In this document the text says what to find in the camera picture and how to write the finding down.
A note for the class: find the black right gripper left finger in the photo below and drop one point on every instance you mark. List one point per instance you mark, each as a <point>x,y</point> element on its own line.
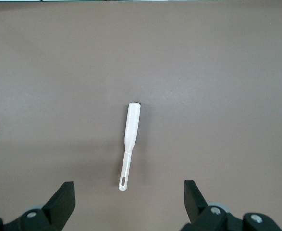
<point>59,204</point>

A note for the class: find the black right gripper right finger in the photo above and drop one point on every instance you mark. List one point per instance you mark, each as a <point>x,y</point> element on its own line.
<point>193,204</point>

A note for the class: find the beige brush with black bristles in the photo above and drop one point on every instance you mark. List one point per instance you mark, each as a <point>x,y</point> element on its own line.
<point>132,125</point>

